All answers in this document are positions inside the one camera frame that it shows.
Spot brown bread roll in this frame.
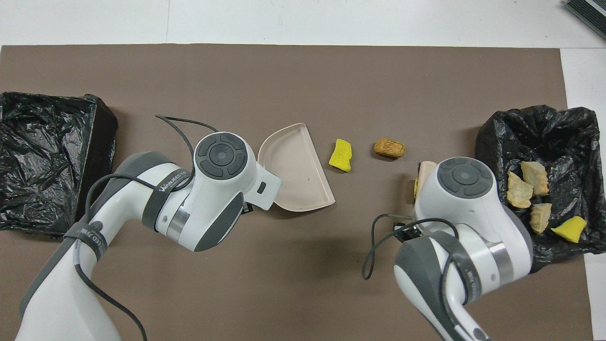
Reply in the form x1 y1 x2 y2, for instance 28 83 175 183
374 138 406 159

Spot black bag-lined bin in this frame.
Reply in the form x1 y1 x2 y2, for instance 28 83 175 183
475 105 606 275
0 91 119 237

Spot yellow wedge sponge piece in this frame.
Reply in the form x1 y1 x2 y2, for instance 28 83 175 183
551 216 588 244

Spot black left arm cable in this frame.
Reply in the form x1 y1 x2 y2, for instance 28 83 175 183
75 114 219 341

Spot beige hand brush black bristles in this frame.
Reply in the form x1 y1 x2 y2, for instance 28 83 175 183
417 161 438 190

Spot beige plastic dustpan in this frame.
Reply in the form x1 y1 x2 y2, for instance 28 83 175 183
258 123 336 213

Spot small golden croissant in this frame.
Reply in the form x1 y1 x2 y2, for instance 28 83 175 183
529 203 553 235

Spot large golden croissant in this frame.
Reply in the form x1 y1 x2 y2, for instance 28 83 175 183
507 171 534 209

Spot brown table mat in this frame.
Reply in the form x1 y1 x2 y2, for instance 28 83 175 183
0 44 595 341

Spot black ribbed device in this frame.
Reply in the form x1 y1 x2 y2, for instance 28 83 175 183
563 0 606 30

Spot pale bread piece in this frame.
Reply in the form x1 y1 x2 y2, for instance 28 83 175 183
521 161 550 197

